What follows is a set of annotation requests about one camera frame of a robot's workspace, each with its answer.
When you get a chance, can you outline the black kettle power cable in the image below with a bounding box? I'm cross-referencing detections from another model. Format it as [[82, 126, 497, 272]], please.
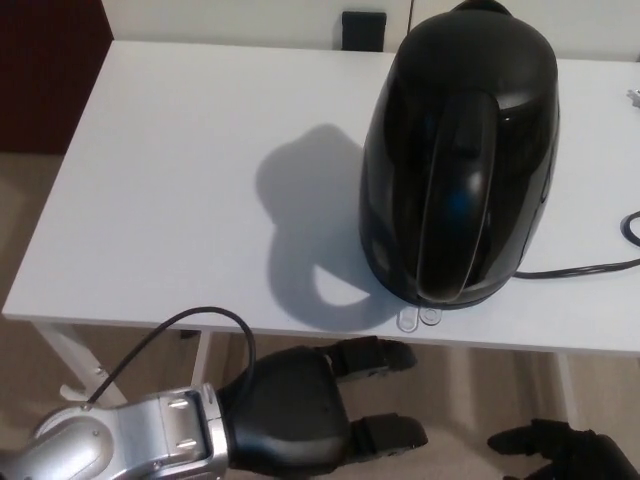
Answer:
[[513, 210, 640, 280]]

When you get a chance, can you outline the black cabinet handle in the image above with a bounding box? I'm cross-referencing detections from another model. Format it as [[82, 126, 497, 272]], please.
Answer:
[[341, 10, 386, 52]]

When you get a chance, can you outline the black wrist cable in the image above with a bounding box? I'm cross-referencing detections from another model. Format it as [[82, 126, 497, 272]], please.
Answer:
[[83, 305, 259, 407]]

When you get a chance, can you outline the kettle base with clear button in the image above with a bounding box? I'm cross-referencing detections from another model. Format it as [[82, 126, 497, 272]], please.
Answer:
[[397, 293, 501, 333]]

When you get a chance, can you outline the dark brown door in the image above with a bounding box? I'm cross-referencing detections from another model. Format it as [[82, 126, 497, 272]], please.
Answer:
[[0, 0, 114, 154]]

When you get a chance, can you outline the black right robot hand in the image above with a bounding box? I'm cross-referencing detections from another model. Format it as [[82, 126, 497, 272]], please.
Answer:
[[487, 418, 631, 480]]

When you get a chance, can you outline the black electric kettle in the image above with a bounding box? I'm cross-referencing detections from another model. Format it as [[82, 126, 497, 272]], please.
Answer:
[[358, 0, 560, 307]]

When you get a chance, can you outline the white table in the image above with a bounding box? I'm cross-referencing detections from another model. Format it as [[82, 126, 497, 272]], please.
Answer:
[[0, 39, 640, 432]]

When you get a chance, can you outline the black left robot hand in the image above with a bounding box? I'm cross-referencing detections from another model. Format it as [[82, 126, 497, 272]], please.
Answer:
[[219, 335, 429, 474]]

